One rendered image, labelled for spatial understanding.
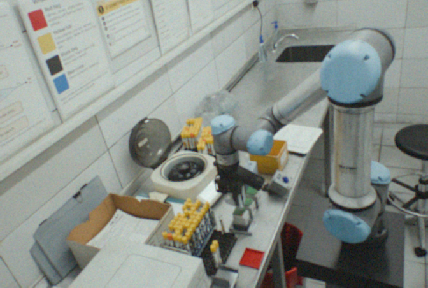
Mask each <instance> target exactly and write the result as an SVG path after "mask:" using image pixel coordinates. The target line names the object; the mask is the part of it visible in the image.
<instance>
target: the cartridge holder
mask: <svg viewBox="0 0 428 288"><path fill-rule="evenodd" d="M256 226H257V222H255V221H252V220H251V217H250V218H249V221H248V223H247V225H246V226H242V225H238V224H235V223H234V220H232V222H231V225H230V227H229V228H228V229H229V230H230V231H235V232H239V233H243V234H250V235H253V231H254V230H255V228H256Z"/></svg>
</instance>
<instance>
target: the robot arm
mask: <svg viewBox="0 0 428 288"><path fill-rule="evenodd" d="M395 54H396V44H395V41H394V39H393V37H392V35H391V34H389V33H388V32H387V31H386V30H384V29H383V28H381V27H378V26H373V25H368V26H364V27H362V28H359V29H357V30H355V31H353V32H352V33H350V35H349V36H348V37H346V38H345V39H344V40H343V41H342V42H341V43H339V44H338V45H336V46H335V47H334V48H332V50H331V51H330V52H329V53H328V54H327V57H325V59H324V61H323V63H322V65H321V68H320V69H318V70H316V72H315V73H314V74H312V75H310V76H309V77H308V78H307V79H306V80H305V81H303V82H302V83H300V84H299V85H298V86H297V87H295V89H293V90H292V91H291V92H289V93H288V94H286V95H285V97H283V98H282V99H281V100H279V101H278V102H277V103H275V105H274V106H272V107H269V108H268V109H267V110H266V111H265V113H263V114H262V115H261V116H260V117H259V118H258V119H257V120H255V122H254V123H253V124H251V125H250V126H249V127H244V126H237V125H235V121H234V118H233V117H231V116H229V115H220V116H217V117H215V118H214V119H213V120H211V123H210V126H211V135H213V141H214V145H215V152H216V156H217V158H216V159H215V161H214V162H213V166H215V167H216V169H217V175H216V177H215V179H214V182H215V188H216V192H217V193H222V194H227V193H228V195H229V196H230V197H229V198H227V199H225V203H227V204H228V205H232V206H235V207H236V208H237V209H238V210H239V211H242V209H243V207H244V204H245V184H246V185H248V186H250V187H252V188H254V189H256V190H257V191H260V190H261V189H262V186H263V185H264V183H265V181H266V179H265V178H262V177H261V176H259V175H257V174H256V173H254V172H252V171H250V170H249V169H246V168H244V167H242V166H240V154H239V151H242V152H248V153H251V154H253V155H268V153H270V151H271V149H272V147H273V144H274V136H275V134H276V133H277V132H278V131H280V130H281V129H282V128H284V127H285V126H287V125H288V124H290V123H291V122H293V120H295V119H297V118H298V117H300V116H301V115H302V114H304V113H305V112H307V111H308V110H309V109H311V108H313V107H314V106H316V105H317V104H318V103H319V102H321V101H323V100H324V99H325V98H327V97H328V100H327V101H328V102H330V104H332V106H333V107H334V183H333V184H332V185H331V186H330V187H329V207H328V210H326V211H325V212H324V217H323V223H324V226H325V227H326V228H327V230H328V232H330V233H331V234H332V235H334V237H335V238H337V239H339V240H342V241H345V242H348V243H353V244H356V243H359V242H360V243H366V244H368V243H377V242H379V241H380V240H382V239H384V238H385V237H386V235H387V232H388V228H389V223H388V220H387V215H386V212H385V207H386V203H387V196H388V191H389V183H390V171H389V169H388V168H386V167H385V166H384V165H382V164H380V163H377V162H375V161H372V160H371V156H372V155H373V130H374V118H375V106H376V105H377V104H380V103H381V102H382V100H383V85H384V76H385V72H386V71H387V70H388V68H389V66H390V65H391V64H392V63H393V61H394V57H395ZM218 176H219V177H218ZM216 184H217V186H216ZM217 188H218V189H217Z"/></svg>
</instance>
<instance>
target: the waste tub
mask: <svg viewBox="0 0 428 288"><path fill-rule="evenodd" d="M249 155H250V161H255V162H257V171H258V173H261V174H267V175H275V173H276V171H277V170H280V171H283V169H284V167H285V165H286V163H287V161H288V159H289V158H288V149H287V141H285V140H274V144H273V147H272V149H271V151H270V153H268V155H253V154H251V153H249Z"/></svg>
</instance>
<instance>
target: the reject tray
mask: <svg viewBox="0 0 428 288"><path fill-rule="evenodd" d="M264 256H265V252H264V251H260V250H255V249H250V248H248V247H246V249H245V250H244V252H243V255H242V257H241V259H240V261H239V265H242V266H247V267H250V268H255V269H259V267H260V265H261V264H262V261H263V258H264Z"/></svg>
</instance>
